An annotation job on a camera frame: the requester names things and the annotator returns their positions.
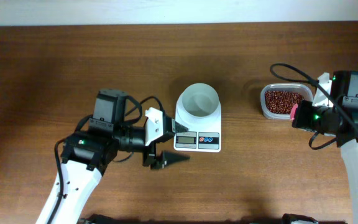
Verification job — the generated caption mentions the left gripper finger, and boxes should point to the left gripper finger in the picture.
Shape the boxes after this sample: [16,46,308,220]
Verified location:
[172,119,188,133]
[161,151,190,168]

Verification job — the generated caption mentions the pink measuring scoop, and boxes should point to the pink measuring scoop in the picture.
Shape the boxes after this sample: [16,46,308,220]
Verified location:
[290,104,298,120]

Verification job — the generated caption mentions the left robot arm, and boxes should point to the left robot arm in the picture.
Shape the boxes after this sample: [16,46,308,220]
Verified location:
[37,89,189,223]

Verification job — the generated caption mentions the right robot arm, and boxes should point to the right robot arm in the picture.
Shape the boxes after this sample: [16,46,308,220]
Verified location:
[290,70,358,223]

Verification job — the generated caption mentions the white digital kitchen scale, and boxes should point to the white digital kitchen scale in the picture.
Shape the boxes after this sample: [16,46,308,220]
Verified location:
[173,97,222,152]

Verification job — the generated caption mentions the red beans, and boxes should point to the red beans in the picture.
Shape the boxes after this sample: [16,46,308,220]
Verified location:
[264,90,304,114]

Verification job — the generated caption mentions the clear plastic bean container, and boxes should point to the clear plastic bean container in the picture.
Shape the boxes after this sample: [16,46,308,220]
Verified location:
[260,83,313,120]

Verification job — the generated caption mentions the white round bowl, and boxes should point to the white round bowl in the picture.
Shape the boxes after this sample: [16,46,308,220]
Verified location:
[180,83,220,117]

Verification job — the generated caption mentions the right black cable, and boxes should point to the right black cable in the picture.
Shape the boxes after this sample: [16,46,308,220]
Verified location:
[269,63,358,169]

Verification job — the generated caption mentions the black cable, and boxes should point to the black cable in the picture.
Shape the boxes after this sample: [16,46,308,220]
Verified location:
[46,95,164,224]
[269,63,358,169]

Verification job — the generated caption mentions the left black cable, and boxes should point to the left black cable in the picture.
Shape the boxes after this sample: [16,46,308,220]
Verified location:
[46,95,164,224]

